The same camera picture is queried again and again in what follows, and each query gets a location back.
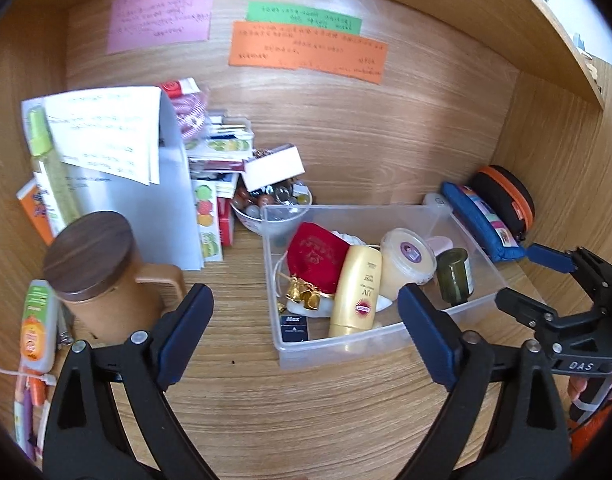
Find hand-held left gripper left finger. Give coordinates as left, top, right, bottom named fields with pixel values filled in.
left=41, top=283, right=215, bottom=480

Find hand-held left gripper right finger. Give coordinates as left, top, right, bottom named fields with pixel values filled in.
left=397, top=283, right=573, bottom=480

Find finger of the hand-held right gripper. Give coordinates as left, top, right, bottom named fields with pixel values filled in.
left=526, top=242, right=612, bottom=312
left=495, top=287, right=612, bottom=359

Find dark green glass jar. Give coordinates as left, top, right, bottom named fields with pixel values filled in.
left=435, top=248, right=475, bottom=306

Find cream plastic jar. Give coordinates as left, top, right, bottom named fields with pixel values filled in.
left=379, top=228, right=437, bottom=287

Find yellow sunscreen tube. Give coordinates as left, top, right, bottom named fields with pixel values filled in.
left=328, top=244, right=383, bottom=339

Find clear plastic storage box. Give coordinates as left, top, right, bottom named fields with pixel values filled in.
left=259, top=203, right=510, bottom=372

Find small black box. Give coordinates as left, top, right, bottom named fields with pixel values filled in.
left=279, top=313, right=310, bottom=344

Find red velvet pouch gold tassels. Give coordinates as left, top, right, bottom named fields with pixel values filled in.
left=278, top=222, right=353, bottom=312

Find person's right forearm orange sleeve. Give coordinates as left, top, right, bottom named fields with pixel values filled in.
left=568, top=375, right=612, bottom=463

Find black orange zip case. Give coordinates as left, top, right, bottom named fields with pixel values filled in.
left=470, top=164, right=536, bottom=242

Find blue pencil case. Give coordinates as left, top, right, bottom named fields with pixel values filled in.
left=440, top=181, right=530, bottom=264

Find brown mug with wooden lid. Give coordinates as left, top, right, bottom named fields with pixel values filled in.
left=41, top=211, right=187, bottom=347

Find fruit sticker strip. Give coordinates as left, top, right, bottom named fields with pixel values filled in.
left=193, top=180, right=224, bottom=261

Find red cardboard box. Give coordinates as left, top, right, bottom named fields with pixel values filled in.
left=216, top=197, right=236, bottom=247

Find white bowl of beads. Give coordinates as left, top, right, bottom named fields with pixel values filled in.
left=229, top=184, right=313, bottom=237

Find orange green ointment tube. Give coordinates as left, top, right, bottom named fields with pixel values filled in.
left=18, top=279, right=60, bottom=377

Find bundle of pens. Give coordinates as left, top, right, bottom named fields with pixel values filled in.
left=12, top=374, right=53, bottom=463

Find orange booklet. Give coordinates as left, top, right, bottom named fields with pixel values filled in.
left=15, top=177, right=55, bottom=246

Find small white cardboard box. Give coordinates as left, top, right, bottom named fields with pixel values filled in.
left=243, top=143, right=306, bottom=191

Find stack of sticker packets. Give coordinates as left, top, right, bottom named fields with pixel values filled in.
left=186, top=109, right=255, bottom=201

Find handwritten white paper sheet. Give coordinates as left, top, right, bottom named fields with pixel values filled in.
left=44, top=86, right=163, bottom=187

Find green spray bottle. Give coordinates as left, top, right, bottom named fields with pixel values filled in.
left=28, top=107, right=80, bottom=232

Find orange paper note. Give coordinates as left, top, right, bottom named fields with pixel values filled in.
left=228, top=20, right=390, bottom=86

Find pink paper note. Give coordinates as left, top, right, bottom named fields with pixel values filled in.
left=105, top=0, right=216, bottom=56

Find green paper note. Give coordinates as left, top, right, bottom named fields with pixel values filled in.
left=245, top=1, right=363, bottom=36

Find pink coil cord packet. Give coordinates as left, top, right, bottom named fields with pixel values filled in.
left=160, top=77, right=212, bottom=141

